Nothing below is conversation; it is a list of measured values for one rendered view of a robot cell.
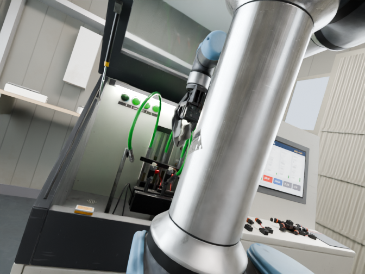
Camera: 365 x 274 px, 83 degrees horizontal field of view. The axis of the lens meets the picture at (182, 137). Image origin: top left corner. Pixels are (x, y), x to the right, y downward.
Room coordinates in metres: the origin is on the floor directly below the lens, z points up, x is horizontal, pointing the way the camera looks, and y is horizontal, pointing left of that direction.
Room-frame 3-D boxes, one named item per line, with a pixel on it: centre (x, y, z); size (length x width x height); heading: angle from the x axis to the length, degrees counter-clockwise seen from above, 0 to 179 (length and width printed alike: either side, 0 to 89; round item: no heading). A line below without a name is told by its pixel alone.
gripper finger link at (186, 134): (0.71, -0.01, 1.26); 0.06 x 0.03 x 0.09; 19
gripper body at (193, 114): (0.70, 0.00, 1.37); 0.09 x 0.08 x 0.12; 19
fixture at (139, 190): (0.96, -0.03, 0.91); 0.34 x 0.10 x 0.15; 109
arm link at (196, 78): (0.70, 0.00, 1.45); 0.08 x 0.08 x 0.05
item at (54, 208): (0.70, 0.01, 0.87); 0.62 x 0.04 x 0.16; 109
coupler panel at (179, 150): (1.25, -0.06, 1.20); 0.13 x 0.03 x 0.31; 109
